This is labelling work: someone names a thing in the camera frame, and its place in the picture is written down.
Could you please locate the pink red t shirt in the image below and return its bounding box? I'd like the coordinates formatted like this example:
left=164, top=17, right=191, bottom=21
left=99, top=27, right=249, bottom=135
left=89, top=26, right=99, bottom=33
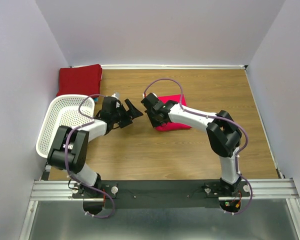
left=155, top=94, right=192, bottom=132

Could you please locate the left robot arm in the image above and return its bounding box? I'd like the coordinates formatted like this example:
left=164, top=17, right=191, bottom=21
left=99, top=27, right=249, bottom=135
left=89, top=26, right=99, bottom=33
left=47, top=95, right=143, bottom=196

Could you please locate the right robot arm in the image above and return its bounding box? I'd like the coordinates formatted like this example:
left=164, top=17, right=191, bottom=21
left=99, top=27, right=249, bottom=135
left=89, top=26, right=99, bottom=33
left=141, top=93, right=242, bottom=196

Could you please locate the folded teal shirt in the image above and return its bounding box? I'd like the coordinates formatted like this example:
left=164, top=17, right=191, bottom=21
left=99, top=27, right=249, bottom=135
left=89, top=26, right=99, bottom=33
left=93, top=97, right=99, bottom=103

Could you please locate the folded dark red shirt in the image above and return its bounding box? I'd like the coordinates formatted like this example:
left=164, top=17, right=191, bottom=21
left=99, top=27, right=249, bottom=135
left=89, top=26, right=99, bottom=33
left=56, top=64, right=103, bottom=97

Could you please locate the white plastic laundry basket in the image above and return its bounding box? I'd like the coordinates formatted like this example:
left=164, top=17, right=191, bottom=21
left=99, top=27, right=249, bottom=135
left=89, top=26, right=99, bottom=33
left=36, top=94, right=95, bottom=159

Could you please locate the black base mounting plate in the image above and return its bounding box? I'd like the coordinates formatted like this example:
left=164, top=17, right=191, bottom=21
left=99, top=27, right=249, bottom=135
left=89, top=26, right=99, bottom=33
left=72, top=179, right=251, bottom=216

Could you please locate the aluminium frame rail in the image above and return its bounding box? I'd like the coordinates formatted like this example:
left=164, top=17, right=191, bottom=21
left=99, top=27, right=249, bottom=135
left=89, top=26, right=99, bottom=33
left=20, top=178, right=300, bottom=240

